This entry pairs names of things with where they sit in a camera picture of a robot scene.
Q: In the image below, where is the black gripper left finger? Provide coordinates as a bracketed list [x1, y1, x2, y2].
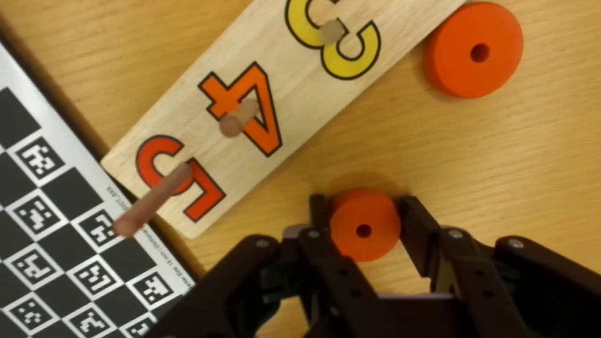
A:
[298, 194, 337, 258]

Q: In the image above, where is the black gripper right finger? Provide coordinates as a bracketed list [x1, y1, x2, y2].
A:
[396, 196, 443, 271]

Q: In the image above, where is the orange ring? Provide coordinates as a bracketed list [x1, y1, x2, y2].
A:
[426, 0, 525, 100]
[328, 189, 403, 264]

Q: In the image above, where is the wooden number peg board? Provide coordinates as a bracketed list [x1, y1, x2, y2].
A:
[101, 0, 465, 239]

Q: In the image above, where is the checkered marker calibration board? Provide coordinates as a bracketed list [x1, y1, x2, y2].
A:
[0, 46, 191, 338]

